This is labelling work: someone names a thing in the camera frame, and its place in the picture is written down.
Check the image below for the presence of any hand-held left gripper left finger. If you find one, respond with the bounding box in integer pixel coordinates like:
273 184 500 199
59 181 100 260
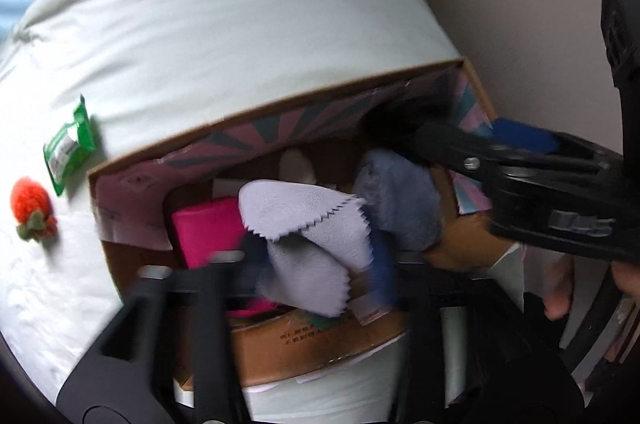
56 248 263 424

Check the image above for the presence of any patterned cardboard box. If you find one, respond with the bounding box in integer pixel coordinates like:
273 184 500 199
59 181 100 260
87 58 527 393

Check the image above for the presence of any green tissue packet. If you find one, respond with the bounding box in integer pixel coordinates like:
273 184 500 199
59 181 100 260
42 94 97 196

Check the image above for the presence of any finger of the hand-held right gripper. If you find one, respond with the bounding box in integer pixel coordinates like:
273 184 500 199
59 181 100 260
491 117 562 159
414 120 503 179

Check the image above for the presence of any grey-blue fluffy sock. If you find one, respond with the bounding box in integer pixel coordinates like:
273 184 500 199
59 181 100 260
352 148 447 255

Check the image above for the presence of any orange knitted strawberry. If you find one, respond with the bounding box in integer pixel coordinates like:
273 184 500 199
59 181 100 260
12 177 58 241

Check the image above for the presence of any lavender zigzag-edged cloth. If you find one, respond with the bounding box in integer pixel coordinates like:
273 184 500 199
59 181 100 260
238 182 374 319

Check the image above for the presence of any pink cloth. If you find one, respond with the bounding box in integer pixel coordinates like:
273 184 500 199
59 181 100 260
171 197 282 318

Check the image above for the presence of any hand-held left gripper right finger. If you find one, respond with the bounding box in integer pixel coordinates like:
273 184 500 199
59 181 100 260
367 231 506 424

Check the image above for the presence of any person's right hand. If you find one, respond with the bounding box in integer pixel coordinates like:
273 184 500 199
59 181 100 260
542 249 640 322

